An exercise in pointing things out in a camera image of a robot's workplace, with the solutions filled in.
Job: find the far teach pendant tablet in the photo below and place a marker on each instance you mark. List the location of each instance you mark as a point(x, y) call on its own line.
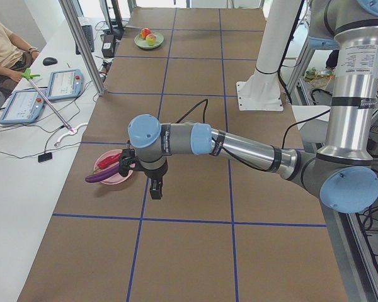
point(65, 84)

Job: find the near teach pendant tablet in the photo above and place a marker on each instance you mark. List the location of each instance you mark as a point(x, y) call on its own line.
point(22, 107)

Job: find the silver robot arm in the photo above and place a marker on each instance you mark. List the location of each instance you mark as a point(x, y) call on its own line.
point(339, 174)

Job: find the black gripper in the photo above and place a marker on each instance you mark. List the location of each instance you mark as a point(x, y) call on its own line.
point(155, 173)

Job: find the teach pendant tablet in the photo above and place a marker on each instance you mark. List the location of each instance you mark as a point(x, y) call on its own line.
point(22, 107)
point(65, 84)

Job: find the person in beige shirt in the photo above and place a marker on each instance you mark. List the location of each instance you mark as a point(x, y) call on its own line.
point(16, 55)

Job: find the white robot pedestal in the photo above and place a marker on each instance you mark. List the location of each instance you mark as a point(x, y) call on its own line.
point(261, 92)

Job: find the white chair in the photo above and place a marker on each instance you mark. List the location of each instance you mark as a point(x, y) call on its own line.
point(302, 113)

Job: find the aluminium frame post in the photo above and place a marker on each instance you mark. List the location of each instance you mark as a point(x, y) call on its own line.
point(71, 17)

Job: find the purple eggplant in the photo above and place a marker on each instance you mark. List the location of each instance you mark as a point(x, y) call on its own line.
point(103, 175)

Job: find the metal rod green grip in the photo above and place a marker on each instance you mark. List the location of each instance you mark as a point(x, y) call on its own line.
point(29, 77)

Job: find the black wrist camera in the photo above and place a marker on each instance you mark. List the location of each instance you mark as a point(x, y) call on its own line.
point(126, 160)

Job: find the white curved bracket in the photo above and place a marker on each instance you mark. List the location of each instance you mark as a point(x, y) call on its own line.
point(67, 133)

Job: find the pink plate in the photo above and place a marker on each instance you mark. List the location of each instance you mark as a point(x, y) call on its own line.
point(116, 178)

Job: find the green plate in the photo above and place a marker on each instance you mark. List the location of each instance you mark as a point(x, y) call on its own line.
point(143, 45)

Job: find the black computer mouse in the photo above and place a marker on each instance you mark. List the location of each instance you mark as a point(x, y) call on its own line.
point(47, 61)

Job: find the red tomato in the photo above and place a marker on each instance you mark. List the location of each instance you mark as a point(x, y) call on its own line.
point(144, 32)

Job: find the pink green peach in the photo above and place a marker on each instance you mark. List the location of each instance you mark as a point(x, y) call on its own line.
point(151, 39)

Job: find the small black box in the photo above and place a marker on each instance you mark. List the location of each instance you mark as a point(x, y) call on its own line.
point(45, 157)

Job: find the black power adapter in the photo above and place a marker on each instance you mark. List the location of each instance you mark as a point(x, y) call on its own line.
point(108, 46)

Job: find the red chili pepper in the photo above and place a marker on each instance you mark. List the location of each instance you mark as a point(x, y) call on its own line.
point(106, 162)

